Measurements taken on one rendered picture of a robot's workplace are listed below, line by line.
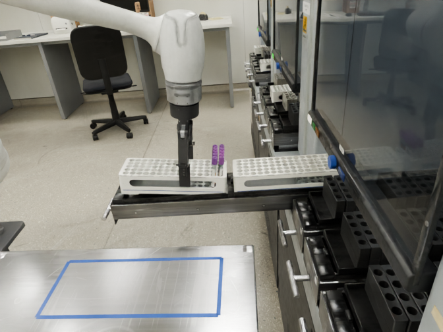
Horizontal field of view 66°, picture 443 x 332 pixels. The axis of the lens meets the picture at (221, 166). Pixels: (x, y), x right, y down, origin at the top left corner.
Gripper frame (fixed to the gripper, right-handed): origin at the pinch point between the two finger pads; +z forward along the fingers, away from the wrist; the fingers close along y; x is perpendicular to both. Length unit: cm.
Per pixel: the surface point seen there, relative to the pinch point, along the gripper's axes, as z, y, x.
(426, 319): -10, 55, 37
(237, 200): 5.7, 6.8, 14.6
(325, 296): 3, 41, 30
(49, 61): 39, -290, -176
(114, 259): 6.2, 29.4, -13.3
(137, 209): 9.6, 6.8, -13.5
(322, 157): -3.3, -2.6, 38.8
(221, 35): 18, -350, 8
